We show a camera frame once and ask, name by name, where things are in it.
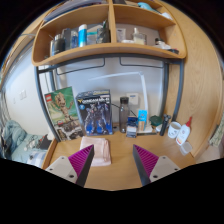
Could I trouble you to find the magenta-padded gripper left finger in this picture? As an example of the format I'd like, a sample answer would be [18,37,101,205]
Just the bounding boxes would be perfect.
[44,144,95,187]

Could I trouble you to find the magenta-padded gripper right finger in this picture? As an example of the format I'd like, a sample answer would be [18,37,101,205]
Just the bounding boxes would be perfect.
[133,144,181,186]

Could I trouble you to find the pink towel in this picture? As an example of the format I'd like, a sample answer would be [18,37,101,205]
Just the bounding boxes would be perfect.
[79,135,112,167]

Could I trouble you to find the blue white checked blanket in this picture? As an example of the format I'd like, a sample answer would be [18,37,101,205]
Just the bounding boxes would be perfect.
[28,151,48,168]

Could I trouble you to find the black laptop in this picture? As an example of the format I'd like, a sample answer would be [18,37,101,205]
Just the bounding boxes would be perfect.
[36,137,53,151]

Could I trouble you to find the small clear plastic container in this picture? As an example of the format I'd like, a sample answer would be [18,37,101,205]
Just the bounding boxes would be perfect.
[179,141,194,156]

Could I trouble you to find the white bottle with red cap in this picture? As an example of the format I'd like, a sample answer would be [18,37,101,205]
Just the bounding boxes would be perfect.
[175,116,194,146]

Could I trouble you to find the white mug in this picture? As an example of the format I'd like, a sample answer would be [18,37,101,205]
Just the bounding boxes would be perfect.
[167,121,182,139]

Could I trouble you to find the black electric shaver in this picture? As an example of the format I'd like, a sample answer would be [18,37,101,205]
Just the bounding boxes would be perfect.
[159,113,172,137]

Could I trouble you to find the bed with light blue sheet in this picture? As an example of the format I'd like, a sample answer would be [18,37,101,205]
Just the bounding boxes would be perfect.
[0,119,54,168]

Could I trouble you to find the dark green jar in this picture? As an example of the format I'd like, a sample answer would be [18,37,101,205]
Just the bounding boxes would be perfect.
[148,114,164,133]

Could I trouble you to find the dark blue small box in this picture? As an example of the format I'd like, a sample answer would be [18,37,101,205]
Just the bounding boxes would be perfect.
[125,115,139,138]

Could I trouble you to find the green tree figure toy box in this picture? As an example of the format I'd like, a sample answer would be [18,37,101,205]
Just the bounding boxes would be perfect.
[44,86,84,142]

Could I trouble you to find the small light blue box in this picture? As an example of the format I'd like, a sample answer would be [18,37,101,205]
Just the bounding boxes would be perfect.
[137,109,148,132]

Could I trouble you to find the blue duvet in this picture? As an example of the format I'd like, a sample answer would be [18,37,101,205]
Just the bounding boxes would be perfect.
[1,120,28,151]

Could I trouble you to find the blue robot model kit box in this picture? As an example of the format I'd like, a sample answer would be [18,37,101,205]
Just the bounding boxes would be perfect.
[75,88,114,137]

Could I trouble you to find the green checked hanging cloth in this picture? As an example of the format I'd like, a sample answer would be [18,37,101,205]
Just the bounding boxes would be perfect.
[209,119,224,148]

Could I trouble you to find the clear bottle with black cap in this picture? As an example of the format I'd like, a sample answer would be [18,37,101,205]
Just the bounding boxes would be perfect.
[119,96,130,134]

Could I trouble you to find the wooden shelf unit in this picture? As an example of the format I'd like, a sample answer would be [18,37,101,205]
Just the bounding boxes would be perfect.
[31,0,188,67]

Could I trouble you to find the white wall switch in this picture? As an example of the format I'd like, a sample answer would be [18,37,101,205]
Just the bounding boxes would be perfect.
[18,89,28,101]

